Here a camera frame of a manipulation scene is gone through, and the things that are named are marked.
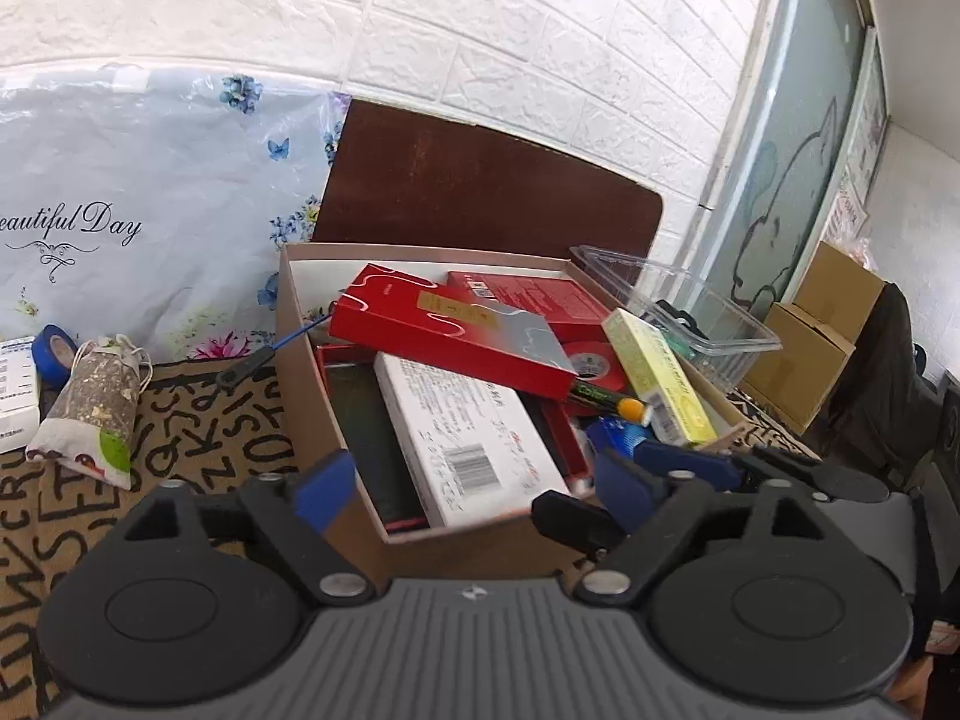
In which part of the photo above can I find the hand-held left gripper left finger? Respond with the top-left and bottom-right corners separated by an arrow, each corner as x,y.
120,448 -> 376,606

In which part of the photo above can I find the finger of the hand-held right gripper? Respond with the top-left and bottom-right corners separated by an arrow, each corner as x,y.
531,490 -> 625,562
636,439 -> 820,497

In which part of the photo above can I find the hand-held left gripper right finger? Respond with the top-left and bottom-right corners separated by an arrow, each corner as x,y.
574,448 -> 827,606

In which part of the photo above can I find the blue packet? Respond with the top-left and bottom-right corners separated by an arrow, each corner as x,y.
583,420 -> 653,466

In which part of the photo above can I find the tan cardboard box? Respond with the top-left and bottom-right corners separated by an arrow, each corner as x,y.
276,241 -> 751,586

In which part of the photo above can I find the orange and white box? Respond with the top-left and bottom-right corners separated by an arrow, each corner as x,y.
373,351 -> 572,530

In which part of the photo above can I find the red and grey gift box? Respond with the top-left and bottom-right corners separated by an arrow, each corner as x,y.
328,262 -> 578,400

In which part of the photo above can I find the black notebook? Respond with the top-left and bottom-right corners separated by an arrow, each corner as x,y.
326,364 -> 432,530

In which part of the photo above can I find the red box tray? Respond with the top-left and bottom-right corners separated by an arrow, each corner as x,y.
313,343 -> 597,535

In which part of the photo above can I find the yellow green box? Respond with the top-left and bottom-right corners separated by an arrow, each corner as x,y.
602,307 -> 719,447

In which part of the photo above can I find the orange-tipped marker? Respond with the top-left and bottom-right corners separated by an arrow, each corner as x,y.
566,379 -> 652,425

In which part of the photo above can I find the letter print tablecloth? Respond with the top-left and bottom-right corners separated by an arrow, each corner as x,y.
0,356 -> 826,720

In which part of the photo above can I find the red tape roll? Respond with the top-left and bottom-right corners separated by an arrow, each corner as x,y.
559,340 -> 627,391

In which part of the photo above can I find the large brown carton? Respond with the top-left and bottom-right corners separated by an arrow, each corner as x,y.
739,302 -> 857,436

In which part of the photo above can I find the dark jacket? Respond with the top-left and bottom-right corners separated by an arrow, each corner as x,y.
821,281 -> 960,496

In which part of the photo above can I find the clear plastic container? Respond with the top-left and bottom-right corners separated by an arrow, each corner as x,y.
568,244 -> 783,395

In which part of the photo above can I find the plain red box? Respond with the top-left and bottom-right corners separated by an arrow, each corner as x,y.
448,270 -> 616,346

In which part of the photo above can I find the small brown carton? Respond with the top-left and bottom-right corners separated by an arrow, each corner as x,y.
791,240 -> 887,342

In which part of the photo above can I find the herb sachet bag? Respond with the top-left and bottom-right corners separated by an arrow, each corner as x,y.
26,336 -> 155,492

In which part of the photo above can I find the blue tape roll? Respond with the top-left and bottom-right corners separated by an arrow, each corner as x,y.
31,324 -> 80,391

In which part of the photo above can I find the white printed carton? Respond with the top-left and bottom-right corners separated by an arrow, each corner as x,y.
0,337 -> 42,455

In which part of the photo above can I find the dark brown board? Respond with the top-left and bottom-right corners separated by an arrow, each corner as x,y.
309,97 -> 665,271

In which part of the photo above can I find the glass window with cartoon decal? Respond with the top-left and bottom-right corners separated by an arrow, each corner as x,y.
697,0 -> 890,316

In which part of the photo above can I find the floral print plastic bag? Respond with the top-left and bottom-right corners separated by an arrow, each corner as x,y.
0,64 -> 353,365

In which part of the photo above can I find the paper wall notice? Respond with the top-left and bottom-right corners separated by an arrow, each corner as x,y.
829,165 -> 875,248

